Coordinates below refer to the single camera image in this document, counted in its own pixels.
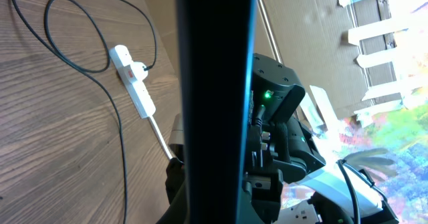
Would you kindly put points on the blue Galaxy S24 smartphone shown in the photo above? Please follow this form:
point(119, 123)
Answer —
point(215, 57)

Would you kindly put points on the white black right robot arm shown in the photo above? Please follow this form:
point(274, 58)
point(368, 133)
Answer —
point(285, 178)

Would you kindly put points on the white charger plug adapter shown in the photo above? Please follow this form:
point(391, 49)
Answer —
point(137, 72)

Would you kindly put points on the white power extension strip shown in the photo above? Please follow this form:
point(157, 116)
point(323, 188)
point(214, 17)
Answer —
point(139, 95)

